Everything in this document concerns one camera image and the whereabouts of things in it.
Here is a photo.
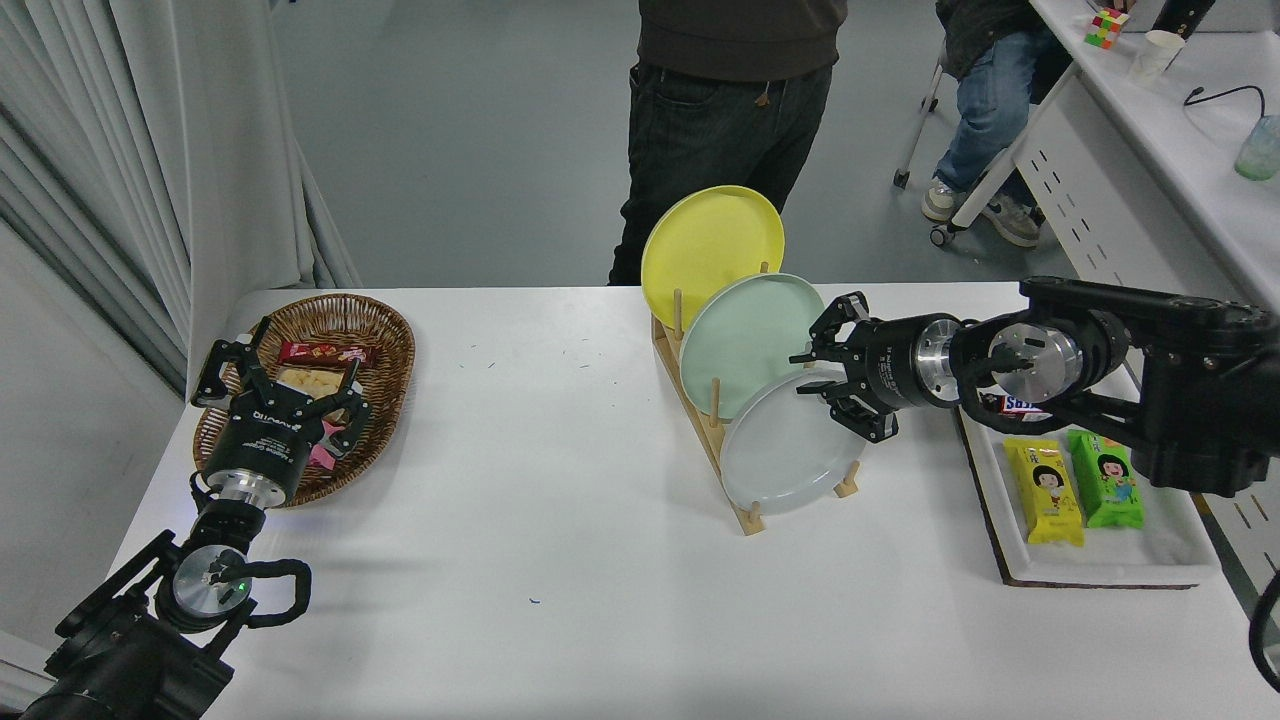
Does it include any brown wicker basket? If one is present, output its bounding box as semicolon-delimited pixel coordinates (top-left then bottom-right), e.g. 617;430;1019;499
192;293;417;509

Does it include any wooden plate rack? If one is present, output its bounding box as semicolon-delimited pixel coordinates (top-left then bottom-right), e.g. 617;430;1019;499
652;262;862;537

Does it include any green translucent cup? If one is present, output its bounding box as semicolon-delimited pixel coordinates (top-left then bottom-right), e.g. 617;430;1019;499
1235;115;1280;182

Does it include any white paper cup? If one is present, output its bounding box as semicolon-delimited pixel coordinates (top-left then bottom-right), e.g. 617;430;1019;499
1129;30;1186;83

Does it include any white rectangular tray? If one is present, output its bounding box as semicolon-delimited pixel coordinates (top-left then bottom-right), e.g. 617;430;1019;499
955;340;1223;586

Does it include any yellow snack bar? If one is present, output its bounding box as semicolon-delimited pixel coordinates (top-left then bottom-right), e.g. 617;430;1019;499
1003;438;1086;548

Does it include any brown Snickers bar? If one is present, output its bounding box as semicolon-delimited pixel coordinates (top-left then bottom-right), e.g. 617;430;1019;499
975;392;1051;421

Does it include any mint green plate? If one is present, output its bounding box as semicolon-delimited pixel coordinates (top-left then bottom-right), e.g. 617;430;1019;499
679;272;829;423

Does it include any green snack bar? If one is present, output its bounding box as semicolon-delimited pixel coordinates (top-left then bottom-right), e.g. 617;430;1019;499
1066;428;1145;530

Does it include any white chair leg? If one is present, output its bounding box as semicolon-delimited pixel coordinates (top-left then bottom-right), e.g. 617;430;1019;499
893;58;946;191

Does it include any grey curtain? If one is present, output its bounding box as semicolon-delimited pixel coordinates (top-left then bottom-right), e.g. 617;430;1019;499
0;0;363;401

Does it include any white perforated desk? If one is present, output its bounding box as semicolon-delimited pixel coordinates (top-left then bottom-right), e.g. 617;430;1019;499
930;0;1280;561

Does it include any yellow plate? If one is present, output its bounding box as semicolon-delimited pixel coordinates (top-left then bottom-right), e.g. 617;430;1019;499
640;185;786;333

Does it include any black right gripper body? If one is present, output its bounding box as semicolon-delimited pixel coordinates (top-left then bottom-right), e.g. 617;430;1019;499
850;313;934;413

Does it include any person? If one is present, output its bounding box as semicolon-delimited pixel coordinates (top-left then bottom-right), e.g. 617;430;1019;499
920;0;1076;249
606;0;849;287

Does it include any colourful puzzle cube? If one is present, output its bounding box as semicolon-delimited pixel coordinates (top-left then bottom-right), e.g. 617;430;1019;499
1084;8;1131;49

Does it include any pink snack wrapper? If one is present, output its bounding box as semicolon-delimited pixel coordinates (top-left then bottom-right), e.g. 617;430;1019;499
308;420;351;469

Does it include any red snack bar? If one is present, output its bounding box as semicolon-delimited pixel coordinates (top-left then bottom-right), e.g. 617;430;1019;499
278;340;376;369

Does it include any pale yellow snack pack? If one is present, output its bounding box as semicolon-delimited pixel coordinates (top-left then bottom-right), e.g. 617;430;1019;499
275;367;351;401

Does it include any thin black cable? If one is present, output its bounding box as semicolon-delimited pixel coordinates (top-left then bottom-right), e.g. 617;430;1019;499
1185;85;1269;126

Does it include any black object on desk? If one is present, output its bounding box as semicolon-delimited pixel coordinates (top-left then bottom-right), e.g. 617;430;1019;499
1152;0;1219;41

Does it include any grey plate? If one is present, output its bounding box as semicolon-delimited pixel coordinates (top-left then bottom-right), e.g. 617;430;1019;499
720;372;869;516

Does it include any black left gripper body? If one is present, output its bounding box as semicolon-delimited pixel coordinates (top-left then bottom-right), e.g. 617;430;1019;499
203;398;325;499

